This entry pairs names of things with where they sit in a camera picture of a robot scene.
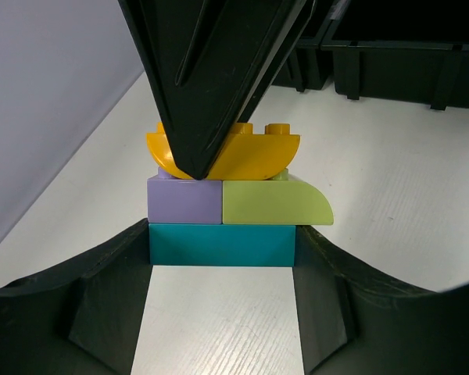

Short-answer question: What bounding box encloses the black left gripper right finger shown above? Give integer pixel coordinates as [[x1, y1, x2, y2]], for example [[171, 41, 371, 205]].
[[292, 226, 469, 374]]

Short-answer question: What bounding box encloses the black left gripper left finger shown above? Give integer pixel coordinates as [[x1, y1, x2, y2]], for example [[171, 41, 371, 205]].
[[0, 220, 152, 374]]

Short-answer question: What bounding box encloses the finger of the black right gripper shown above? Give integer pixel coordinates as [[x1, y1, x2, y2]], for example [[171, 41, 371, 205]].
[[120, 0, 316, 180]]

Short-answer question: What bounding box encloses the yellow half-round lego brick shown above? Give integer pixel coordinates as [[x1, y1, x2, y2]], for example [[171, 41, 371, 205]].
[[146, 123, 300, 180]]

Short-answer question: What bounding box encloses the teal long lego brick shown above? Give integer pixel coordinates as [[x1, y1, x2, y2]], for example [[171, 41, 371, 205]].
[[149, 223, 296, 267]]

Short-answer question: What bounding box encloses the lime green sloped lego brick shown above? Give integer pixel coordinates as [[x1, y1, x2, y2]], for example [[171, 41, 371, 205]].
[[222, 170, 334, 225]]

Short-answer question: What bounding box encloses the purple square lego brick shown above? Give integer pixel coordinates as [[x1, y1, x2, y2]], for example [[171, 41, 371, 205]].
[[147, 169, 223, 224]]

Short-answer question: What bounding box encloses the black four-compartment sorting bin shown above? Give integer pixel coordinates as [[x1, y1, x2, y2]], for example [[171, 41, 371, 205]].
[[274, 0, 469, 110]]

